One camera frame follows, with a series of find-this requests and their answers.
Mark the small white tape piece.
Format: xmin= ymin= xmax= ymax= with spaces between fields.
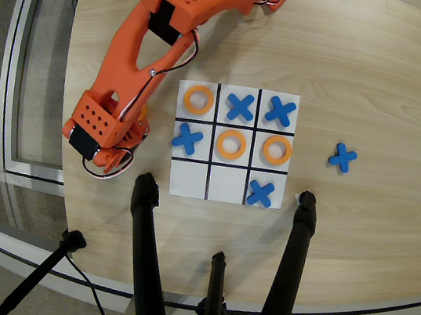
xmin=292 ymin=187 xmax=312 ymax=207

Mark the thin black stand leg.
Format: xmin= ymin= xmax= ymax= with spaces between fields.
xmin=0 ymin=219 xmax=90 ymax=315

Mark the black floor cable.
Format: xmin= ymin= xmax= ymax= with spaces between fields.
xmin=55 ymin=253 xmax=117 ymax=315

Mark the blue foam cross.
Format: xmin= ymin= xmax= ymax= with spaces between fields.
xmin=169 ymin=121 xmax=206 ymax=158
xmin=326 ymin=141 xmax=361 ymax=176
xmin=223 ymin=91 xmax=258 ymax=125
xmin=262 ymin=94 xmax=299 ymax=130
xmin=245 ymin=179 xmax=277 ymax=210

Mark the white tic-tac-toe board sheet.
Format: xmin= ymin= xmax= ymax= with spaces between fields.
xmin=162 ymin=76 xmax=302 ymax=213

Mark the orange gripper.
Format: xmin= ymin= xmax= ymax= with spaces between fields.
xmin=56 ymin=87 xmax=154 ymax=180

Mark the short black tripod leg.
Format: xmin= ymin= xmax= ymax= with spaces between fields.
xmin=194 ymin=248 xmax=239 ymax=315

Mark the grey metal partition frame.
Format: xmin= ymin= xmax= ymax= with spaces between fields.
xmin=0 ymin=0 xmax=93 ymax=189

